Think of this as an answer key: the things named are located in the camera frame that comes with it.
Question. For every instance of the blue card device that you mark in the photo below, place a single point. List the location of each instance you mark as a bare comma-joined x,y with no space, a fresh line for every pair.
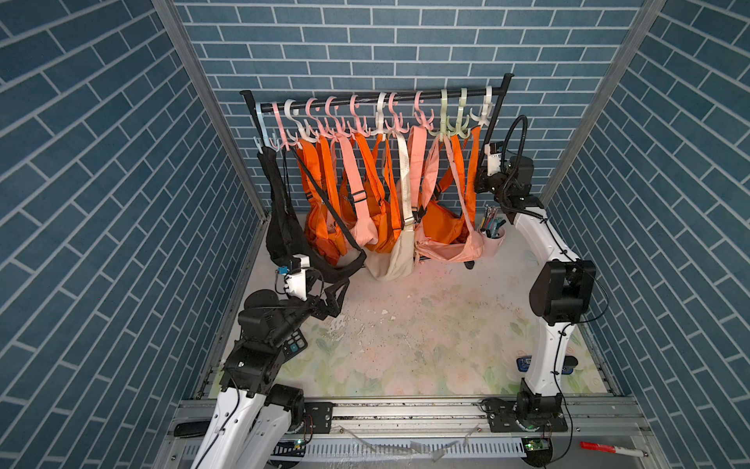
570,363

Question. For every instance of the pink hook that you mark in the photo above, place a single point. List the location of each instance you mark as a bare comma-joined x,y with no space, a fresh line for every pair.
421,118

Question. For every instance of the orange bag left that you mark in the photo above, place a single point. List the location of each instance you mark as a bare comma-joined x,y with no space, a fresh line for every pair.
319,164

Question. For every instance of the pink metal pen bucket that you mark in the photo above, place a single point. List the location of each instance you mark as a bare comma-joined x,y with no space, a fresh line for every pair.
492,229

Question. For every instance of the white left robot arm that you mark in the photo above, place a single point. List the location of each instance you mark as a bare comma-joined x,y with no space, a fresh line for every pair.
253,413

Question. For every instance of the beige bag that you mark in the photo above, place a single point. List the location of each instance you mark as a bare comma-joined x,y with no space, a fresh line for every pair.
400,260

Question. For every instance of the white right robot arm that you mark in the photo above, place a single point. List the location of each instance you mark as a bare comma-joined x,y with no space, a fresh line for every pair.
559,297

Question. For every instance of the green hook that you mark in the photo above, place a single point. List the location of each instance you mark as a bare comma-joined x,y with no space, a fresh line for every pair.
445,129
461,124

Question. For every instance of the black bag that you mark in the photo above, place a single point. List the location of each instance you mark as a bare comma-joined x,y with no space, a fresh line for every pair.
285,236

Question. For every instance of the black clothes rack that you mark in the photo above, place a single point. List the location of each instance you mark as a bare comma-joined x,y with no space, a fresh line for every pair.
372,98

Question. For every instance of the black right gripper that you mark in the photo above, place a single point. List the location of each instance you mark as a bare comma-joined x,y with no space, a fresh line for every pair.
479,181

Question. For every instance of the bright orange crescent bag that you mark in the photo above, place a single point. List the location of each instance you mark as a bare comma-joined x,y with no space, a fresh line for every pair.
439,223

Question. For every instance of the white hook right end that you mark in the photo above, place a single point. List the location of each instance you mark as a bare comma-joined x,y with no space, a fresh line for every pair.
482,119

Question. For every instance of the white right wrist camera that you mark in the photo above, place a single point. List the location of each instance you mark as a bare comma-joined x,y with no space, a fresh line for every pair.
494,153

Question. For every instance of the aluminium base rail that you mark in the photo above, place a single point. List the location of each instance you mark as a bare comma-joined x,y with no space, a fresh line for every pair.
369,430

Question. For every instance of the black remote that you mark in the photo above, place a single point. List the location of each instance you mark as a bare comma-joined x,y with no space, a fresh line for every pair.
191,429

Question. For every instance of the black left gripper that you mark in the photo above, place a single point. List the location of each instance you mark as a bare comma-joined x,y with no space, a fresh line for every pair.
330,309

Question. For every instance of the black calculator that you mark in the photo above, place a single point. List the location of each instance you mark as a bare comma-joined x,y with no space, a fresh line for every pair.
294,345

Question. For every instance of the light blue hook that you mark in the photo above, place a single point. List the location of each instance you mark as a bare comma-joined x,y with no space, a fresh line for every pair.
266,139

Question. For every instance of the red white marker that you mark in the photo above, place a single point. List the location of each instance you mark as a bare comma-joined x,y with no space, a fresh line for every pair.
614,450

